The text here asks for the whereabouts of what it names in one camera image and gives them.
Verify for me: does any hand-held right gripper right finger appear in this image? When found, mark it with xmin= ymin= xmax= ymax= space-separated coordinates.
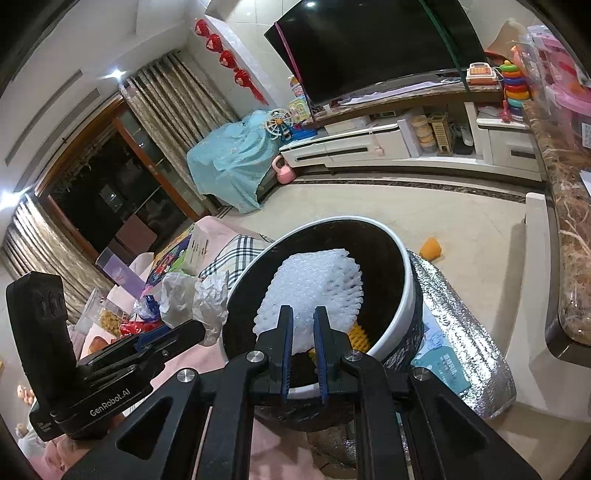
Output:
xmin=313 ymin=305 xmax=543 ymax=480

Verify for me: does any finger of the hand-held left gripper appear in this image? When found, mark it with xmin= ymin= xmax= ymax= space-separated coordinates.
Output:
xmin=76 ymin=348 xmax=169 ymax=388
xmin=111 ymin=320 xmax=206 ymax=360

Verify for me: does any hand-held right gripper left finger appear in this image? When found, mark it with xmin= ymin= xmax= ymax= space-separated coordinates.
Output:
xmin=60 ymin=305 xmax=296 ymax=480

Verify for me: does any clear plastic bag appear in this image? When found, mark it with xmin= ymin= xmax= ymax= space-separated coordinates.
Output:
xmin=159 ymin=271 xmax=200 ymax=328

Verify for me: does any white plastic wrap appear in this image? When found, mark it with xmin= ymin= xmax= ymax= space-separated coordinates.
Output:
xmin=193 ymin=272 xmax=230 ymax=347

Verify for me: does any white foam fruit net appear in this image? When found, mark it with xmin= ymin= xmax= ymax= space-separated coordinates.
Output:
xmin=253 ymin=248 xmax=363 ymax=356

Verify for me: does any white-rimmed bin with black liner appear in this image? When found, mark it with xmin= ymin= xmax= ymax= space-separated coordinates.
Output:
xmin=221 ymin=219 xmax=426 ymax=432

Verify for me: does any orange round snack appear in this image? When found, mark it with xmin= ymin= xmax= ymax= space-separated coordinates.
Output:
xmin=81 ymin=335 xmax=114 ymax=358

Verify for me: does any yellow foam fruit net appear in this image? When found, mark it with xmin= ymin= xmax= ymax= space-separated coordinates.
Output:
xmin=308 ymin=323 xmax=372 ymax=365

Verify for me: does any clear snack container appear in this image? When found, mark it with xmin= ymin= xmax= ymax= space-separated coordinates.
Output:
xmin=76 ymin=288 xmax=132 ymax=337

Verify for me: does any colourful game box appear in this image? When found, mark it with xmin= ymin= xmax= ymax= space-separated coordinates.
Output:
xmin=145 ymin=220 xmax=218 ymax=287

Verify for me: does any purple box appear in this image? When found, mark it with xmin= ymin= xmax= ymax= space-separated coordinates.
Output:
xmin=95 ymin=247 xmax=141 ymax=289

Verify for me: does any beige patterned curtain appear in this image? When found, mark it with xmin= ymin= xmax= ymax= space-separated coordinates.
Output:
xmin=0 ymin=191 xmax=114 ymax=315
xmin=119 ymin=50 xmax=238 ymax=208

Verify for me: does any plaid cloth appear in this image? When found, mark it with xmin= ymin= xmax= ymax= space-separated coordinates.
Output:
xmin=198 ymin=234 xmax=275 ymax=282

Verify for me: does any teal printed packet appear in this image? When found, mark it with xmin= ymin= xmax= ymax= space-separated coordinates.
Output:
xmin=413 ymin=318 xmax=472 ymax=398

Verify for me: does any wood-framed glass door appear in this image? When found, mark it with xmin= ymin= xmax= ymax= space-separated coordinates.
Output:
xmin=34 ymin=99 xmax=199 ymax=264

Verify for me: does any orange plastic cup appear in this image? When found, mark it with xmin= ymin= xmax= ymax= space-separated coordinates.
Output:
xmin=418 ymin=237 xmax=443 ymax=261

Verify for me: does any pink kettlebell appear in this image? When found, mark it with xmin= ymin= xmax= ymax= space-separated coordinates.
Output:
xmin=272 ymin=155 xmax=296 ymax=185

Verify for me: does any light blue cloth cover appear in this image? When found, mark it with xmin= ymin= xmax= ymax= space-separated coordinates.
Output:
xmin=186 ymin=110 xmax=289 ymax=214

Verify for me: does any white television cabinet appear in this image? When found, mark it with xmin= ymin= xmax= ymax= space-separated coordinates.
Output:
xmin=279 ymin=85 xmax=543 ymax=183

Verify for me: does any white counter base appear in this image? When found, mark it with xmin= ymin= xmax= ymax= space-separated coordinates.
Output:
xmin=480 ymin=191 xmax=573 ymax=428

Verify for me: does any ferris wheel toy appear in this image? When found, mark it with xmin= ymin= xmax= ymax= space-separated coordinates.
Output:
xmin=265 ymin=107 xmax=294 ymax=141

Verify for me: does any toy bamboo steamer stack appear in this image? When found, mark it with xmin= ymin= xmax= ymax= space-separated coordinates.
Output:
xmin=412 ymin=115 xmax=435 ymax=148

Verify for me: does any wooden slatted rack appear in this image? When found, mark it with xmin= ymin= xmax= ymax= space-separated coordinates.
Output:
xmin=429 ymin=113 xmax=453 ymax=155

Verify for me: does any brown marble counter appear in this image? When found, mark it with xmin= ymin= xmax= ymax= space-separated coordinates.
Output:
xmin=522 ymin=99 xmax=591 ymax=344

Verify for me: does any black flat television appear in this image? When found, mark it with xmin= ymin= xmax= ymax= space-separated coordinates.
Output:
xmin=263 ymin=0 xmax=489 ymax=108

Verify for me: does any toy cash register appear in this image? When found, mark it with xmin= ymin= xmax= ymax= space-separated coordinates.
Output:
xmin=465 ymin=61 xmax=502 ymax=87

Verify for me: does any pink lidded storage box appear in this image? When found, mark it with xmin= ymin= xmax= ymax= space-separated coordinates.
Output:
xmin=526 ymin=23 xmax=587 ymax=88
xmin=545 ymin=78 xmax=591 ymax=151

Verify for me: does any tan cardboard piece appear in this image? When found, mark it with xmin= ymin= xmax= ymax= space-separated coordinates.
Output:
xmin=485 ymin=18 xmax=527 ymax=56

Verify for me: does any red hanging ornament string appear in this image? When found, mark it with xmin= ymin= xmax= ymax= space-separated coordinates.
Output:
xmin=194 ymin=18 xmax=267 ymax=104

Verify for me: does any rainbow stacking ring toy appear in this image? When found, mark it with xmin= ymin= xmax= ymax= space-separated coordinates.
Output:
xmin=501 ymin=60 xmax=534 ymax=109

